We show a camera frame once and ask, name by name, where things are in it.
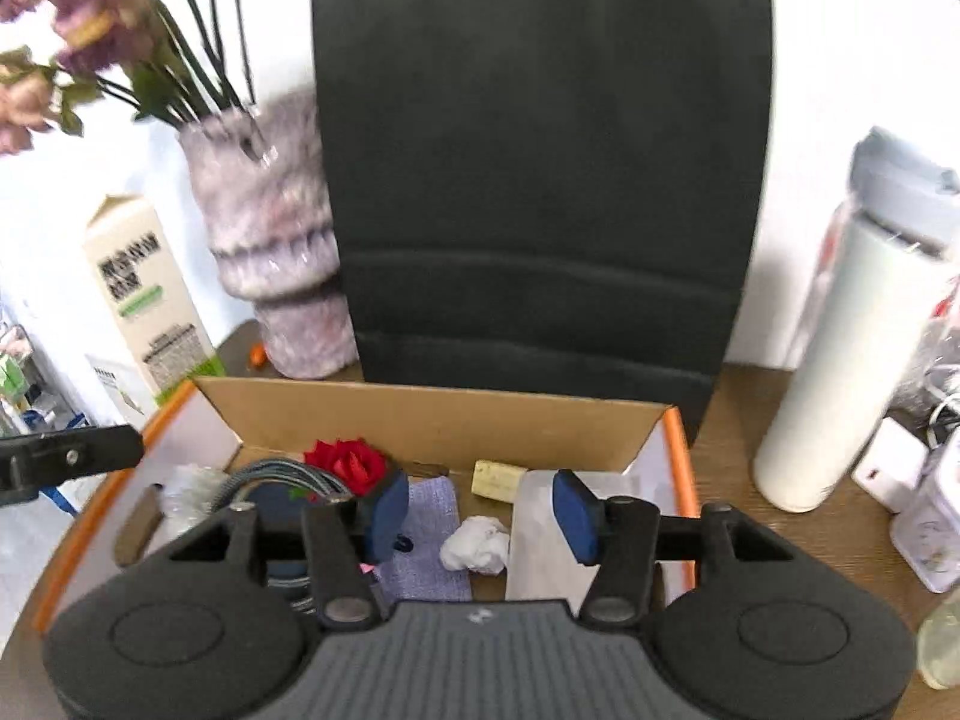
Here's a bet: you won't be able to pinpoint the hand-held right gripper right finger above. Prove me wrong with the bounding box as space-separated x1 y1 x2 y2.
551 469 796 631

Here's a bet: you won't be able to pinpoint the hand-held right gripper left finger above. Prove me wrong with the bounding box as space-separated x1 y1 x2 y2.
169 469 412 631

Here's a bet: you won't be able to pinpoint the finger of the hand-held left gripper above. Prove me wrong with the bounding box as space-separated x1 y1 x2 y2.
0 424 145 507

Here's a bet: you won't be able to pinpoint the blue-grey fabric pouch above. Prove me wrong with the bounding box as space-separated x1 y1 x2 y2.
371 478 473 605

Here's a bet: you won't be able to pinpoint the red fabric rose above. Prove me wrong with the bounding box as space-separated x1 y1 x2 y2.
304 437 395 497

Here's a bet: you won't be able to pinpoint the pale yellow block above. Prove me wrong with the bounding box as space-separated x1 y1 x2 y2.
471 460 528 503

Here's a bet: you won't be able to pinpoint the red cardboard box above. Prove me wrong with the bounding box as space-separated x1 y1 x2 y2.
30 375 702 631

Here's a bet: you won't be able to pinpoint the grey braided cable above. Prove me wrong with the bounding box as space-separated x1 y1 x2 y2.
217 461 353 616

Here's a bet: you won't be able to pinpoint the iridescent white organza scrunchie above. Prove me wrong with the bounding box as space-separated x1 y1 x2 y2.
161 465 226 520

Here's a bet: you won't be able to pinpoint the white box on floor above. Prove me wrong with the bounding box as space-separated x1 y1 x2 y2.
86 352 162 428

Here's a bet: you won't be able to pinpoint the crumpled white tissue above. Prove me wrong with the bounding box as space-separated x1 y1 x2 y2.
439 516 511 577

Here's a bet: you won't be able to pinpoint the brown flat stick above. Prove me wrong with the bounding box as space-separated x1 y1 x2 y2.
112 484 162 567

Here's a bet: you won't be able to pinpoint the milk carton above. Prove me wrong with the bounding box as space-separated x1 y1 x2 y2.
82 195 227 406

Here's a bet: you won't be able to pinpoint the wooden desk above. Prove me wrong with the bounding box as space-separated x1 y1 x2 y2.
15 319 960 720

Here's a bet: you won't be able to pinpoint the mottled purple ceramic vase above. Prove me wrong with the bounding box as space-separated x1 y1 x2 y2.
178 90 359 381

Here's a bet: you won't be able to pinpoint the white thermos bottle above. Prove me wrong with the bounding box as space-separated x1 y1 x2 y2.
752 127 960 515

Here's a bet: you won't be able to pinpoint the white power adapter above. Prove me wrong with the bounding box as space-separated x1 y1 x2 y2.
851 418 931 515

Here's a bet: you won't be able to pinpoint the black chair back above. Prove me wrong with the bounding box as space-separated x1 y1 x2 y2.
311 0 775 443

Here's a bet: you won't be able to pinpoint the white printed tin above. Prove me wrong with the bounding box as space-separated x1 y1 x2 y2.
889 435 960 593

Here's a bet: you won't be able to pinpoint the clear glass cup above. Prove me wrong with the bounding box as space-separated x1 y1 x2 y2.
915 589 960 691

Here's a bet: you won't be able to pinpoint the dried flowers with stems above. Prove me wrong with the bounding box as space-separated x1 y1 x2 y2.
0 0 260 158

